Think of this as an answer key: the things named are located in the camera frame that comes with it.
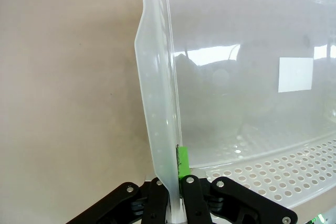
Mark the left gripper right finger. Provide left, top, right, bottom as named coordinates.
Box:
left=175, top=145, right=299, bottom=224

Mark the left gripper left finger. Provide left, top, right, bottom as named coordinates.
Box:
left=64, top=178, right=171, bottom=224

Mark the white perforated plastic basket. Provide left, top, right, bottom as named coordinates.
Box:
left=133, top=0, right=336, bottom=224

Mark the white paper label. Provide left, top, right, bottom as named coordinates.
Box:
left=278, top=57, right=314, bottom=93

